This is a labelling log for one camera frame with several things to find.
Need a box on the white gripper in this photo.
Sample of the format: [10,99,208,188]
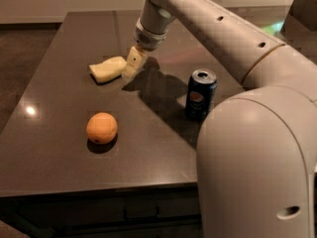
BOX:
[121,20,168,80]

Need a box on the yellow sponge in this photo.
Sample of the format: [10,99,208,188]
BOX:
[88,57,127,84]

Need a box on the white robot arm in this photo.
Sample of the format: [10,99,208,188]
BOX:
[134,0,317,238]

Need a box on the blue Pepsi can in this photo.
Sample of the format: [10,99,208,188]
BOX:
[185,68,218,120]

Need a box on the orange fruit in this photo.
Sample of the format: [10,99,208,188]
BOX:
[86,112,118,144]

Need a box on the dark cabinet drawer left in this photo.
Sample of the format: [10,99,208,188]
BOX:
[16,190,201,230]

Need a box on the dark box in corner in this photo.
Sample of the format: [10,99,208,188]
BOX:
[288,0,317,32]

